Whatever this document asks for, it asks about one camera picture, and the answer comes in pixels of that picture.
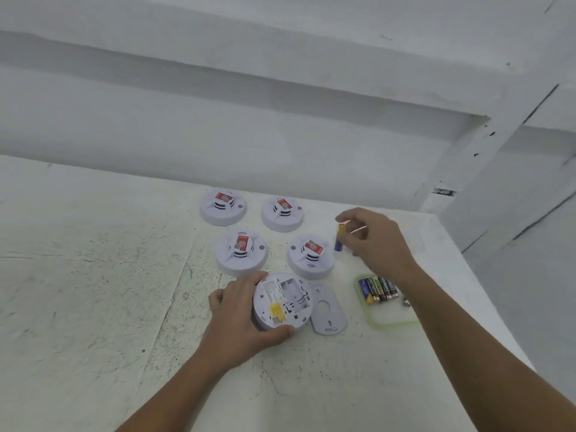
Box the person's right forearm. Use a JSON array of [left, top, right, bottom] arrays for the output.
[[396, 267, 576, 432]]

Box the white detector battery cover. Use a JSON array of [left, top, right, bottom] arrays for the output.
[[310, 284, 348, 336]]

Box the white smoke detector red label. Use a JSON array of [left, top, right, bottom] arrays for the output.
[[261, 195, 305, 233], [286, 234, 336, 280], [199, 188, 248, 227], [214, 228, 269, 278]]

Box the clear green plastic tray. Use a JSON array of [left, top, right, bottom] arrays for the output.
[[353, 273, 422, 330]]

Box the person's left hand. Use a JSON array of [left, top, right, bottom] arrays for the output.
[[208, 271, 296, 371]]

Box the person's right hand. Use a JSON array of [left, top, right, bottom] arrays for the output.
[[335, 208, 422, 285]]

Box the person's left forearm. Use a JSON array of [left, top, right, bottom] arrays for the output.
[[115, 348, 254, 432]]

